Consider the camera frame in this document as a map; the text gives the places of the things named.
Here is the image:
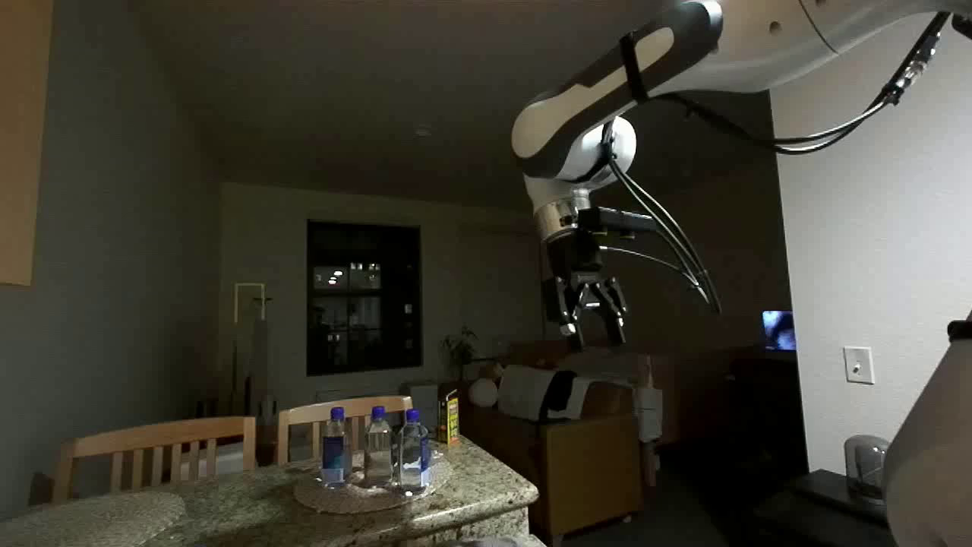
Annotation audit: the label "right wooden chair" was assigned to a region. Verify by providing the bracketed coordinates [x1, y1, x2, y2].
[277, 396, 414, 464]

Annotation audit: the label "white bag on cabinet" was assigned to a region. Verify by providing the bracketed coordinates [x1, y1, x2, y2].
[499, 366, 588, 422]

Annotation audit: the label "left wooden chair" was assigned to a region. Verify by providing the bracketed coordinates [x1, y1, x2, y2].
[52, 415, 255, 501]

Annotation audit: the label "wooden chair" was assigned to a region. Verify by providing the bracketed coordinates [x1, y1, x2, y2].
[277, 396, 414, 464]
[52, 415, 255, 501]

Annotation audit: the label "dark window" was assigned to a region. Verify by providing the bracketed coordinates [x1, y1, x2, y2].
[306, 221, 422, 377]

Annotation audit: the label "clear middle water bottle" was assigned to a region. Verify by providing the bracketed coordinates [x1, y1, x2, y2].
[364, 407, 391, 485]

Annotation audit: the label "white light switch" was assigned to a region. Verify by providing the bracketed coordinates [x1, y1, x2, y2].
[842, 346, 878, 385]

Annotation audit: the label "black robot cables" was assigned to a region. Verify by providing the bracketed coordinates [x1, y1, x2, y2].
[601, 10, 957, 315]

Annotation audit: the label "wooden cabinet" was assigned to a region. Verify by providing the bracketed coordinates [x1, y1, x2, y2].
[463, 384, 644, 540]

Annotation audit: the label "clear right water bottle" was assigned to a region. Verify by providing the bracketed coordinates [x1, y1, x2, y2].
[397, 409, 431, 496]

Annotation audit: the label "clear water bottle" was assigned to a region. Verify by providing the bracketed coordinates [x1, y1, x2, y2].
[364, 407, 391, 485]
[397, 409, 431, 496]

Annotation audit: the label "glowing blue screen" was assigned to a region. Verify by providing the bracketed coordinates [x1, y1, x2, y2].
[758, 311, 796, 351]

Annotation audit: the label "blue label water bottle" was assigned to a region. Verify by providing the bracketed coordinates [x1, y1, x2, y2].
[323, 407, 350, 489]

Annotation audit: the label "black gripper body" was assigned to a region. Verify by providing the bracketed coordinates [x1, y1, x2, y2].
[538, 205, 614, 321]

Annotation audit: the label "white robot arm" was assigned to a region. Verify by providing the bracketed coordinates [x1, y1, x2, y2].
[511, 0, 972, 350]

